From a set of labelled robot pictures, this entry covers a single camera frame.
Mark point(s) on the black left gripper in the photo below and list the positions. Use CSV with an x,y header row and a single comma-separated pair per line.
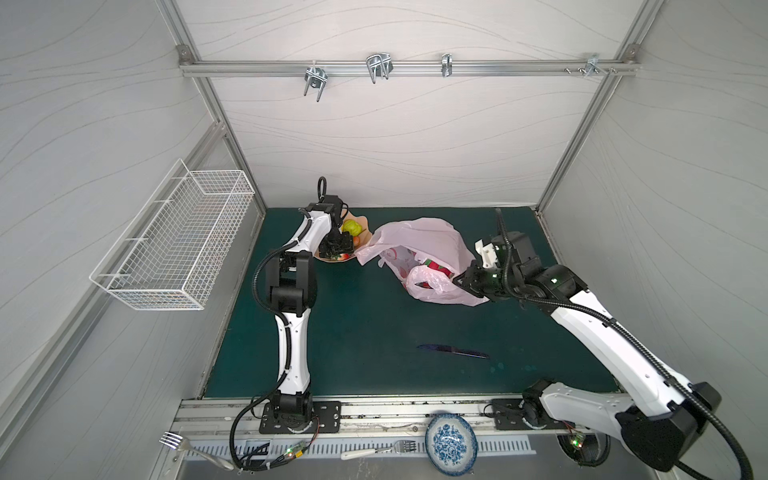
x,y
345,246

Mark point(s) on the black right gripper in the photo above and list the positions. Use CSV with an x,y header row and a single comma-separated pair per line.
x,y
475,281

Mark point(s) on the pink plastic bag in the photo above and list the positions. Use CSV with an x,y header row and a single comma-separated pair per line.
x,y
403,247

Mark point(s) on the red dragon fruit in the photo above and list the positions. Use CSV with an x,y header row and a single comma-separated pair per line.
x,y
432,265

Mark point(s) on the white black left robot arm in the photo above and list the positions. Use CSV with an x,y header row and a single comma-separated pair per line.
x,y
291,289

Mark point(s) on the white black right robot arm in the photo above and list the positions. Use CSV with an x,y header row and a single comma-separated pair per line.
x,y
657,414

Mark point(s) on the beige scalloped fruit bowl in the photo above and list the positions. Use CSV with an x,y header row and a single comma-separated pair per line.
x,y
360,241

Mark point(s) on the green pear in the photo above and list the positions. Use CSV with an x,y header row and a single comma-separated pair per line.
x,y
352,227

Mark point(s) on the dark purple knife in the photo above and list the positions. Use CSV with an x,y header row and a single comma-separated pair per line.
x,y
442,348

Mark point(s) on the metal u-bolt clamp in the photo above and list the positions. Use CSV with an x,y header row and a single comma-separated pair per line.
x,y
316,79

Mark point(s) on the metal hook clamp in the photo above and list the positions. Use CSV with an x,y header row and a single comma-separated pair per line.
x,y
379,65

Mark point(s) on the blue white patterned plate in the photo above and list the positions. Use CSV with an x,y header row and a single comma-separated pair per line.
x,y
451,444

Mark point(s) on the small metal hook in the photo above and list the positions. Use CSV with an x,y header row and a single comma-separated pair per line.
x,y
446,65

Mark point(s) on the silver fork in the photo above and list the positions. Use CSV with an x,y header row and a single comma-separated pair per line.
x,y
178,442

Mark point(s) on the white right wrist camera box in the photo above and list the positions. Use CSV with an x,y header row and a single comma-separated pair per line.
x,y
488,255

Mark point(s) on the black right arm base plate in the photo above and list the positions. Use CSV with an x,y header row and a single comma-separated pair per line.
x,y
519,414

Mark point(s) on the white wire basket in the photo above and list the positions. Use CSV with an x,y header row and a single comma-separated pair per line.
x,y
169,256

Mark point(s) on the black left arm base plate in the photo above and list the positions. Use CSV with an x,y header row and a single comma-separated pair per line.
x,y
322,417

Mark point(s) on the white handled fork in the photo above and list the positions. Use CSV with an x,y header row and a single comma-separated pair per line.
x,y
398,447

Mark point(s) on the metal bracket with screws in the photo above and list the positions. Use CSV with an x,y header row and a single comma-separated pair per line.
x,y
592,67

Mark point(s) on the aluminium cross rail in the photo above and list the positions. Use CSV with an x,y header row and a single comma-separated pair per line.
x,y
401,68

